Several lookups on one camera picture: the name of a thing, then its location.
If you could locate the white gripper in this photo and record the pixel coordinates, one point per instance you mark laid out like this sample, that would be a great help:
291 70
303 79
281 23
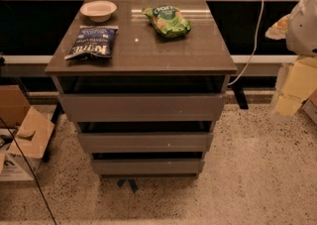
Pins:
303 29

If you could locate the grey drawer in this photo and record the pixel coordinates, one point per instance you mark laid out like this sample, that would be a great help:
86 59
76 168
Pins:
141 107
148 167
148 142

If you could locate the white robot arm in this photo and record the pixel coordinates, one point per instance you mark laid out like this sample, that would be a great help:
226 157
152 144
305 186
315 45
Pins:
301 36

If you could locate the grey drawer cabinet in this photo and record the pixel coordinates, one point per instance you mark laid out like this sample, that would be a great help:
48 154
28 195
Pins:
143 62

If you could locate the grey top drawer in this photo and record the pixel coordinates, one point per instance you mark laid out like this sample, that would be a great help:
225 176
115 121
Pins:
141 107

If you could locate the grey bottom drawer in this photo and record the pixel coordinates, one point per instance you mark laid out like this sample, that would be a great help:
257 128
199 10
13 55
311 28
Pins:
148 167

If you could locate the open cardboard box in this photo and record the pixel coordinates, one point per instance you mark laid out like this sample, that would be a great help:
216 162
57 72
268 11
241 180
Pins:
25 134

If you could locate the cardboard box at right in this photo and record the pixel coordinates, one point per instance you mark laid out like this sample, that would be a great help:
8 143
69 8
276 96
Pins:
310 107

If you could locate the green snack bag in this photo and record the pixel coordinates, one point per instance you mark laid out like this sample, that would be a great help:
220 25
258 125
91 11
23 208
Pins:
167 21

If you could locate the blue Kettle chips bag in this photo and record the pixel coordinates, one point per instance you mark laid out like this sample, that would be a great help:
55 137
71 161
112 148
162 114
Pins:
93 42

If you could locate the white paper bowl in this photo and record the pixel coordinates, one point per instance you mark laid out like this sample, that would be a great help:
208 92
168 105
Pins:
98 11

